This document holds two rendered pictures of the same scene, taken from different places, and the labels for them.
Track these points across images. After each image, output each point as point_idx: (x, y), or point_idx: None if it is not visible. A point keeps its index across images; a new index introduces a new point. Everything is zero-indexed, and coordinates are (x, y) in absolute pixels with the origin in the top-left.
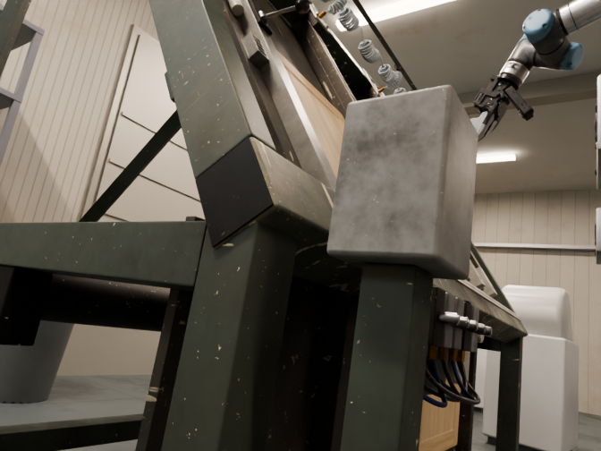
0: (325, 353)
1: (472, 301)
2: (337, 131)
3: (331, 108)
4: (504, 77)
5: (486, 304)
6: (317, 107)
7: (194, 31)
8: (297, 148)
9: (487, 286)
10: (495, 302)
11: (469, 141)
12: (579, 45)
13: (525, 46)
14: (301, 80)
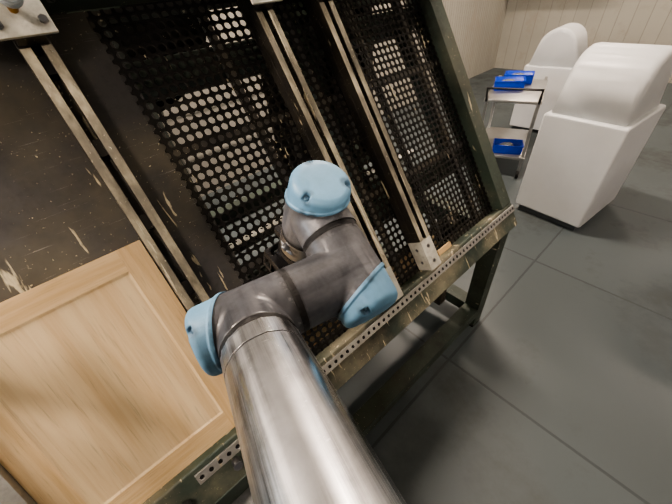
0: None
1: (343, 377)
2: (115, 331)
3: (105, 276)
4: (283, 257)
5: (391, 327)
6: (65, 339)
7: None
8: None
9: (426, 263)
10: (431, 279)
11: None
12: (367, 309)
13: (290, 225)
14: (20, 321)
